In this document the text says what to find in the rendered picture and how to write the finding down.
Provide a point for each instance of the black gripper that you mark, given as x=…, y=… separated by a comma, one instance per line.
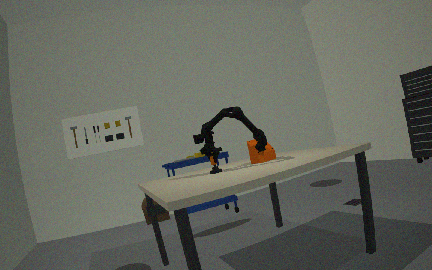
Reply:
x=215, y=151

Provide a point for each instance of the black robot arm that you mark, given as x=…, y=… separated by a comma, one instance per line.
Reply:
x=237, y=113

